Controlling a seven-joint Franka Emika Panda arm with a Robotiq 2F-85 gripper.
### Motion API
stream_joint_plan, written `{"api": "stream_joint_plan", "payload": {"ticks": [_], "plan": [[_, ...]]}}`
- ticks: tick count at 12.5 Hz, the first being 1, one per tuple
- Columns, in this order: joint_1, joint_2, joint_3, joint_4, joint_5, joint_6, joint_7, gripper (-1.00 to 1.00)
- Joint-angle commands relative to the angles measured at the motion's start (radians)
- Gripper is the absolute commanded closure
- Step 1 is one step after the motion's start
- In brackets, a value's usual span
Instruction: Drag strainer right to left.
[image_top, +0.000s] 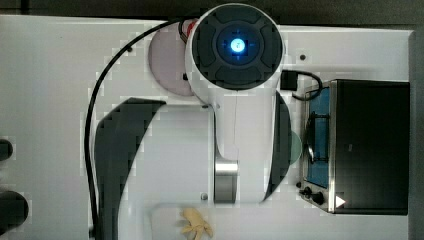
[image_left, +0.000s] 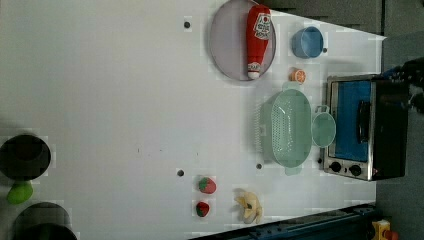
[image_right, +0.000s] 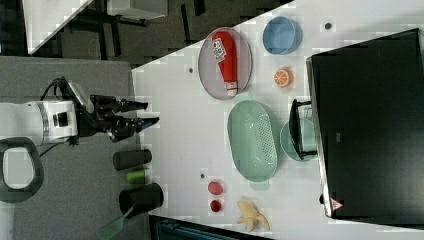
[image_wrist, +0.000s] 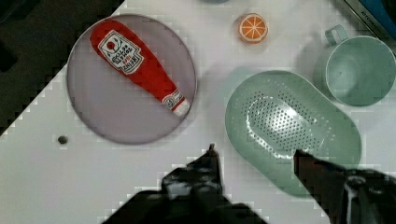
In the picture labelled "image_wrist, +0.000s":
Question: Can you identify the green plastic cup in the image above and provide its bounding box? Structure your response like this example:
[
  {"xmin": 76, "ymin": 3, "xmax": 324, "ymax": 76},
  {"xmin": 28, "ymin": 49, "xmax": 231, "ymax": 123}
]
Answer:
[{"xmin": 313, "ymin": 25, "xmax": 395, "ymax": 106}]

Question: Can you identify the red plush ketchup bottle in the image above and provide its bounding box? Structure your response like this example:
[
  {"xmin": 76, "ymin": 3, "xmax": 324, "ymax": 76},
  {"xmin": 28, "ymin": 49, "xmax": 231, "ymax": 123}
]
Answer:
[{"xmin": 90, "ymin": 19, "xmax": 191, "ymax": 117}]

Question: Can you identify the toaster oven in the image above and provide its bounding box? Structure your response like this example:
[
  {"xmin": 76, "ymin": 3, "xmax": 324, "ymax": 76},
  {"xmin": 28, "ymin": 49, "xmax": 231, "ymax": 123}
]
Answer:
[{"xmin": 334, "ymin": 0, "xmax": 396, "ymax": 45}]

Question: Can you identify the green plastic strainer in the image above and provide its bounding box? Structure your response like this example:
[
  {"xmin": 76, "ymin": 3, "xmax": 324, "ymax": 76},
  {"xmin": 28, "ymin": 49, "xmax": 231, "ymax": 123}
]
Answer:
[{"xmin": 225, "ymin": 70, "xmax": 361, "ymax": 197}]

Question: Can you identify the orange slice toy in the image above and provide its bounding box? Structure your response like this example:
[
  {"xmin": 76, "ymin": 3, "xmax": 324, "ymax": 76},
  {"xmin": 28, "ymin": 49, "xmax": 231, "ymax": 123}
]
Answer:
[{"xmin": 237, "ymin": 13, "xmax": 268, "ymax": 44}]

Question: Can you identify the grey round plate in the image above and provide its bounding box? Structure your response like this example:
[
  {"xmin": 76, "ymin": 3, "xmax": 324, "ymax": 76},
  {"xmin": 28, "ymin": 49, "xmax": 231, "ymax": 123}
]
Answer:
[{"xmin": 66, "ymin": 14, "xmax": 197, "ymax": 145}]

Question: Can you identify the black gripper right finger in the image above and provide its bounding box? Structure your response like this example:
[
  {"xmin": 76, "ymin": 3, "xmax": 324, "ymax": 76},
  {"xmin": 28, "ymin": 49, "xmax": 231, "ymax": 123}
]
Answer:
[{"xmin": 293, "ymin": 149, "xmax": 396, "ymax": 224}]

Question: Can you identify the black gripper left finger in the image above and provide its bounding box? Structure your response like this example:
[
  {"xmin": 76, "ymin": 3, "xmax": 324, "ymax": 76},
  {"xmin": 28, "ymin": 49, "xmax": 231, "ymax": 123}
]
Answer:
[{"xmin": 161, "ymin": 143, "xmax": 223, "ymax": 200}]

